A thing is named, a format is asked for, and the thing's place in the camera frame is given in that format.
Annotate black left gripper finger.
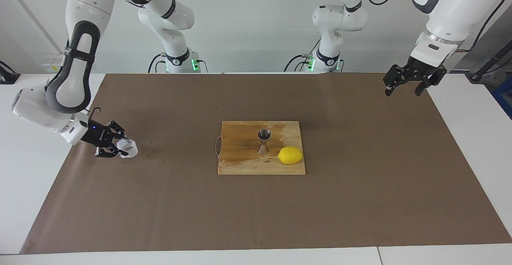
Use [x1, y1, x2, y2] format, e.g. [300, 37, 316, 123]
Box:
[383, 66, 413, 97]
[414, 68, 448, 97]

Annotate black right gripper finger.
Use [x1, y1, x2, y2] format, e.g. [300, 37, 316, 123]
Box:
[94, 146, 120, 159]
[106, 121, 127, 139]

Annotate clear crinkled plastic cup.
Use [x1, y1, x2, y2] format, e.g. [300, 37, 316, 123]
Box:
[116, 138, 139, 159]

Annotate steel double jigger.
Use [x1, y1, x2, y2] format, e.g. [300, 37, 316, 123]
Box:
[257, 128, 272, 155]

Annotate black floor stand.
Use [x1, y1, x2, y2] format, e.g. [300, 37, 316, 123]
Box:
[466, 41, 512, 82]

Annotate blue crate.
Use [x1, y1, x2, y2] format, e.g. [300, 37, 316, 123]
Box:
[492, 77, 512, 120]

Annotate brown paper table mat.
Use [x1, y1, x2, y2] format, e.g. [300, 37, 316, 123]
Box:
[20, 73, 512, 255]

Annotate wooden cutting board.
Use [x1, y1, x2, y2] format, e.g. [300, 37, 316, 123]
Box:
[217, 120, 307, 176]

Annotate yellow lemon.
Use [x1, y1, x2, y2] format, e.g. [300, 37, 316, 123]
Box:
[278, 146, 304, 165]

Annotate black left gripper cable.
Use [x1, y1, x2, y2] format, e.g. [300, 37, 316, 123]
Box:
[359, 0, 508, 53]

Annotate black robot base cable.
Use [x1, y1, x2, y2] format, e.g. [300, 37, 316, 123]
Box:
[283, 39, 321, 73]
[147, 53, 168, 74]

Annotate white wall socket box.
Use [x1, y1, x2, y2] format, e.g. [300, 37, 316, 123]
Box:
[41, 55, 66, 74]

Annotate black desk clamp mount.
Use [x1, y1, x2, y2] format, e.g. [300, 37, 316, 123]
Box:
[0, 60, 21, 85]

